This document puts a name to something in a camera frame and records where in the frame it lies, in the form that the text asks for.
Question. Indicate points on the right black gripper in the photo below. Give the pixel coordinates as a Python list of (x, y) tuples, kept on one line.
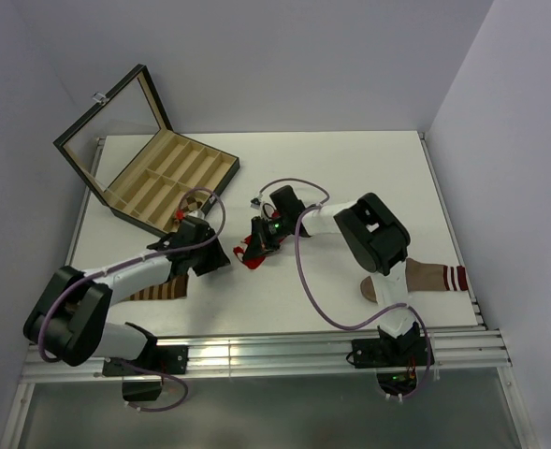
[(260, 242)]

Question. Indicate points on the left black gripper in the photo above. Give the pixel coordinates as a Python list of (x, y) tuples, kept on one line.
[(217, 258)]

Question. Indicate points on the red christmas sock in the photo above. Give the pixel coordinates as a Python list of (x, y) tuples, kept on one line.
[(263, 239)]

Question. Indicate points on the tan argyle sock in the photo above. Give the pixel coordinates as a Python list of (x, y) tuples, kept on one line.
[(189, 206)]

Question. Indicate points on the black compartment display box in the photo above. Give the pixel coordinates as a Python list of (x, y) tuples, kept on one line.
[(126, 152)]

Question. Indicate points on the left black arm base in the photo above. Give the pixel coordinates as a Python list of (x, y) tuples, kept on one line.
[(145, 379)]

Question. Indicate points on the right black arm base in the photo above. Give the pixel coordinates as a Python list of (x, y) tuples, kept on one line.
[(404, 354)]

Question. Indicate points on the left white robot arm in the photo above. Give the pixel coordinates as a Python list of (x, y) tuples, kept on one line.
[(69, 322)]

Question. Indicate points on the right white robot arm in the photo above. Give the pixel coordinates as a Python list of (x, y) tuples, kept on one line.
[(375, 237)]

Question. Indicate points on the brown striped sock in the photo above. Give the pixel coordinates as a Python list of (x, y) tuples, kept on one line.
[(175, 288)]

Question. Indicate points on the tan sock maroon stripes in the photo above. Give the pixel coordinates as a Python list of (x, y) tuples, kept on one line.
[(411, 276)]

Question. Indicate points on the aluminium frame rail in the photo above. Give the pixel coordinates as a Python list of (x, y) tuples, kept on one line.
[(284, 355)]

